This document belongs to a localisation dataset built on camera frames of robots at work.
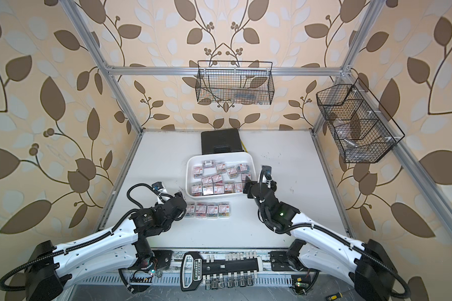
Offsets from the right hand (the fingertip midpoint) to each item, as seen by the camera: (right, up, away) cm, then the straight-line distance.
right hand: (255, 179), depth 80 cm
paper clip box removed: (-24, -16, +6) cm, 30 cm away
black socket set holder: (-8, -34, -9) cm, 36 cm away
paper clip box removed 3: (-14, -16, +6) cm, 22 cm away
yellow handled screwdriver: (+27, -40, -13) cm, 50 cm away
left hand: (-34, -8, +1) cm, 35 cm away
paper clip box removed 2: (-19, -16, +6) cm, 25 cm away
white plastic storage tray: (-18, -1, +16) cm, 24 cm away
